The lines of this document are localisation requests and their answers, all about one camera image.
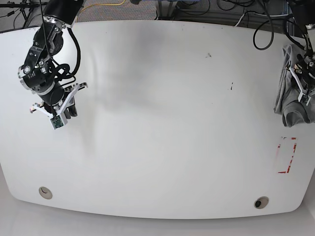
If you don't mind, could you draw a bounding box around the right table cable grommet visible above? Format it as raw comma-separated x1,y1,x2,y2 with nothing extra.
254,196,269,209

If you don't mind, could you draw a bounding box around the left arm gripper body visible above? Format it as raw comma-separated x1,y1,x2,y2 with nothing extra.
286,62,315,98

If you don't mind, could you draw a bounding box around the table cable grommet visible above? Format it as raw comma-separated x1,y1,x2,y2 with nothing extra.
254,196,269,209
38,186,53,200

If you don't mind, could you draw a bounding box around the yellow cable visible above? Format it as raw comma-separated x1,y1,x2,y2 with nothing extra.
80,0,126,13

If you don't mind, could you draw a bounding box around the grey HUGO T-shirt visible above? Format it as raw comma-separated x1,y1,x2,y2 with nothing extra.
274,44,315,127

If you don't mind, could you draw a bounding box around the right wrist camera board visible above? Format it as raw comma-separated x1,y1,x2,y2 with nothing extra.
50,114,67,130

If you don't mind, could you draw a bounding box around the aluminium frame rail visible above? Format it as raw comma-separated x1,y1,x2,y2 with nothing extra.
155,0,178,20

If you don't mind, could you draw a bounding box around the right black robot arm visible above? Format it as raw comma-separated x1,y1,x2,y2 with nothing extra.
18,0,85,117

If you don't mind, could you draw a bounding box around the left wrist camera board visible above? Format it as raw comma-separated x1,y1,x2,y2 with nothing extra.
298,92,311,106

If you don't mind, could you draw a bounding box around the black tripod stand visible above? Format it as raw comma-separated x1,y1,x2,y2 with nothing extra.
0,0,40,30

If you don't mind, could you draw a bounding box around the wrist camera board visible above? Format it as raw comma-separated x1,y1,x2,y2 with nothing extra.
50,114,67,130
298,92,311,106

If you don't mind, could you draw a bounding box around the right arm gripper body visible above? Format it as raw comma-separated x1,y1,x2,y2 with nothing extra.
30,83,88,119

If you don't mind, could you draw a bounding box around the left table cable grommet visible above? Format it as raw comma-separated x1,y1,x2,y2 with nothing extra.
38,186,53,200

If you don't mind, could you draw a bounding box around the red tape rectangle marking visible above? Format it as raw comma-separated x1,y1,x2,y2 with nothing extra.
276,137,297,174

